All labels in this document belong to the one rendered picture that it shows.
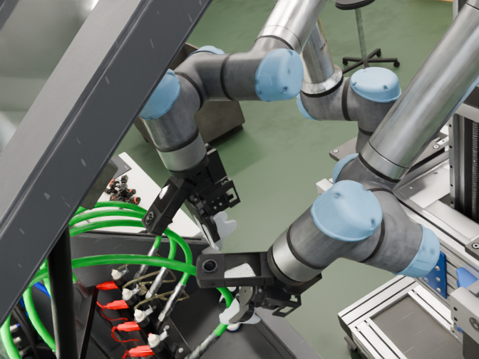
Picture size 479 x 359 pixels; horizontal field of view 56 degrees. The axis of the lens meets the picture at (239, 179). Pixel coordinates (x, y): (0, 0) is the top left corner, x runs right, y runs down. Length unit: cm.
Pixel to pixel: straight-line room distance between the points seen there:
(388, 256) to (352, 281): 172
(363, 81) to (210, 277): 71
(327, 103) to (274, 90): 56
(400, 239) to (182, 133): 35
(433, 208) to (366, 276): 113
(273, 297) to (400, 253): 20
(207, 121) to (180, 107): 274
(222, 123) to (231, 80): 280
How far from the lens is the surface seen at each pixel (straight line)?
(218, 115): 346
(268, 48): 70
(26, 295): 90
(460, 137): 116
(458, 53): 66
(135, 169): 174
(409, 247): 62
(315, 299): 229
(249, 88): 69
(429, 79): 66
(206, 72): 73
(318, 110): 124
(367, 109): 119
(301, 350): 103
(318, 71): 117
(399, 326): 192
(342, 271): 238
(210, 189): 78
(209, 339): 85
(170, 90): 68
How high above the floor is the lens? 181
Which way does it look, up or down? 35 degrees down
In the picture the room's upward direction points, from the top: 21 degrees counter-clockwise
